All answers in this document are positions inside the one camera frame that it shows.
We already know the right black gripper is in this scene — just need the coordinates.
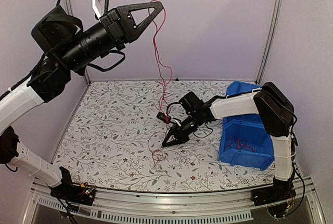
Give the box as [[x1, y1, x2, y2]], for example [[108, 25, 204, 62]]
[[162, 112, 201, 147]]

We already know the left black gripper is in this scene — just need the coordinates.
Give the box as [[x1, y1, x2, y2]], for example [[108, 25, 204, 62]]
[[60, 0, 164, 71]]

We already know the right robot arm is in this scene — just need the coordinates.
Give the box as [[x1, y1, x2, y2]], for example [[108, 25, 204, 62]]
[[157, 82, 297, 201]]

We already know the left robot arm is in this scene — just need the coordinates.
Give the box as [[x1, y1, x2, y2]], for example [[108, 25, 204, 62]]
[[1, 2, 163, 200]]

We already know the floral table mat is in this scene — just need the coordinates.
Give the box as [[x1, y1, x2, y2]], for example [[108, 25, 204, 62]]
[[54, 80, 292, 193]]

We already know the blue three-compartment bin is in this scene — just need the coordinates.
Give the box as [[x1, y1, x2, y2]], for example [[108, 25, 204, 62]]
[[217, 80, 276, 170]]

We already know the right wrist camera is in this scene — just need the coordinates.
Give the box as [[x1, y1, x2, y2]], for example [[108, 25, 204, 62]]
[[156, 112, 181, 126]]

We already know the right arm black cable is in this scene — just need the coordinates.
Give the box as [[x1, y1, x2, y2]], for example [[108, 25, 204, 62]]
[[165, 101, 213, 139]]

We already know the aluminium front rail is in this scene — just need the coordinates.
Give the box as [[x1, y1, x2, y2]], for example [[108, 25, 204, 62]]
[[22, 176, 327, 223]]

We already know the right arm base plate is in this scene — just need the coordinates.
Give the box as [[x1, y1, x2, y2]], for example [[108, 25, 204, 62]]
[[250, 186, 296, 206]]

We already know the right aluminium frame post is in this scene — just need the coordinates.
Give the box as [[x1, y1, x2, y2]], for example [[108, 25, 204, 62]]
[[255, 0, 283, 84]]

